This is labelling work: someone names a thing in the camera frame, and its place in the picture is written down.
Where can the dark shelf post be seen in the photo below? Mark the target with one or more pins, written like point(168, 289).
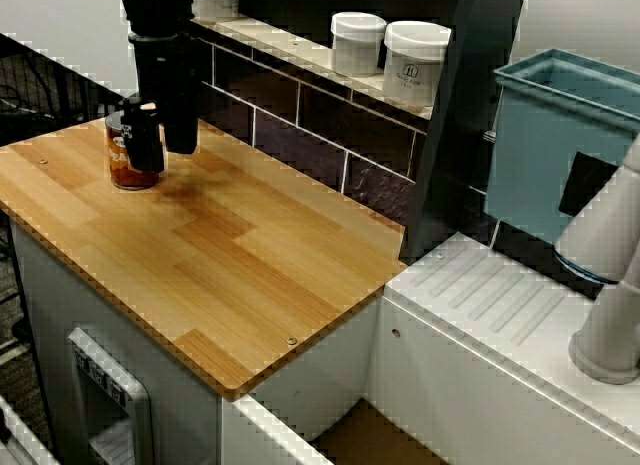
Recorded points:
point(450, 135)

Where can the white jar with logo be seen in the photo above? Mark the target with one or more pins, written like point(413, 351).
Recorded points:
point(410, 80)

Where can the plain white lidded jar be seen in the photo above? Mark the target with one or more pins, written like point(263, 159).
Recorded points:
point(357, 50)

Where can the dark tiled backsplash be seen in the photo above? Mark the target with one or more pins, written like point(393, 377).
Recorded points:
point(325, 135)

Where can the white shelf ledge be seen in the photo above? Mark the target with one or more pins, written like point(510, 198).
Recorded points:
point(300, 45)

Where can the teal plastic bin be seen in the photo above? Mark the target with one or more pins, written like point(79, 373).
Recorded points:
point(530, 160)

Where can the orange beans can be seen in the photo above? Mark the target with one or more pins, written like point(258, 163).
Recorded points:
point(137, 177)

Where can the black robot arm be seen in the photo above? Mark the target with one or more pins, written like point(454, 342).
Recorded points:
point(155, 7)

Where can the grey toy faucet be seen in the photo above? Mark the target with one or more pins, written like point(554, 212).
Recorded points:
point(605, 325)

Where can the white kitchen cabinet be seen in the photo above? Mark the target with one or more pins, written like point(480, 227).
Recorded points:
point(60, 295)

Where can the white toy sink unit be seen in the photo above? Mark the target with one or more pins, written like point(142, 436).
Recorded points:
point(450, 360)

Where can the aluminium frame rail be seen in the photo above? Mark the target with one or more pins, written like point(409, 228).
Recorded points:
point(20, 435)

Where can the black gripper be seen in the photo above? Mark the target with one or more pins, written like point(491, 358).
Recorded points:
point(167, 75)

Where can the grey toy dishwasher panel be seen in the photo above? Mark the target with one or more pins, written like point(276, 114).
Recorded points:
point(132, 400)

